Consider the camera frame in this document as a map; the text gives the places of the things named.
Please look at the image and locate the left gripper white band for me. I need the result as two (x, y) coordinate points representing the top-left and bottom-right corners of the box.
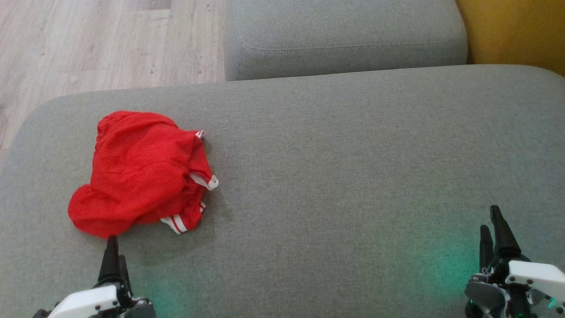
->
(33, 235), (156, 318)

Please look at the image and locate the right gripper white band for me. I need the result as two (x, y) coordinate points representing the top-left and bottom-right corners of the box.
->
(464, 205), (565, 318)

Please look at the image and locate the red numbered basketball jersey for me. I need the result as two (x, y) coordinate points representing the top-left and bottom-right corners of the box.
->
(68, 110), (219, 239)

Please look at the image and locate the large grey sofa ottoman cushion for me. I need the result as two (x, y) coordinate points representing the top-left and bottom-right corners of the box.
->
(0, 64), (565, 318)

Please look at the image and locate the large yellow sofa backrest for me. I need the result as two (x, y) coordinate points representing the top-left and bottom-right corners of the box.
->
(456, 0), (565, 76)

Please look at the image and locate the grey sofa seat cushion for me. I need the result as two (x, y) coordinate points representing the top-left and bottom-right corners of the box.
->
(224, 0), (468, 82)

